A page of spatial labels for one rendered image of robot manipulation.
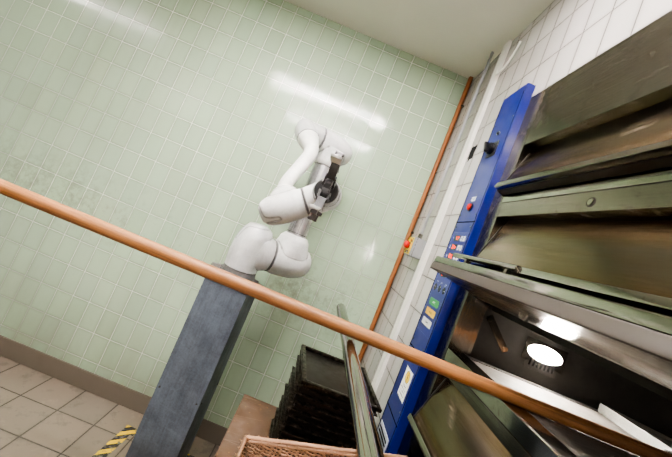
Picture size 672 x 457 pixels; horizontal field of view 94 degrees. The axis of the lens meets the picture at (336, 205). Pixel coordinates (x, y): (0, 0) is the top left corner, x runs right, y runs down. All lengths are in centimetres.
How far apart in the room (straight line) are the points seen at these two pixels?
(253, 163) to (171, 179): 50
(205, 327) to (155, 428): 45
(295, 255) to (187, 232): 80
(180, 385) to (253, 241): 66
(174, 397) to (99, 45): 204
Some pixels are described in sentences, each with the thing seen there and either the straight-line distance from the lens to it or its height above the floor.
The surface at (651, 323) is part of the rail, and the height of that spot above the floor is 142.
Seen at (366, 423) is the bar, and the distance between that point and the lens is 49.
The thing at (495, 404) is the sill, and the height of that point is 116.
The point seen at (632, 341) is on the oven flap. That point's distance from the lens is 50.
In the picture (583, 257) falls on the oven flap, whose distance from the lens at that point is 82.
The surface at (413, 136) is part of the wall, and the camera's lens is 207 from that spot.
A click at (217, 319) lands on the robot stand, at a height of 84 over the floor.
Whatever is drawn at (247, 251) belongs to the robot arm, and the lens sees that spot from 145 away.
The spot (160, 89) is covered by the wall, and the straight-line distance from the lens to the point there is 232.
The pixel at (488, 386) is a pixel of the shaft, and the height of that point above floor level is 120.
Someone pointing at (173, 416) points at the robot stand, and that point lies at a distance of 171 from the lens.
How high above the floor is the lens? 138
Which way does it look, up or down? 4 degrees up
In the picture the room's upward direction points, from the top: 23 degrees clockwise
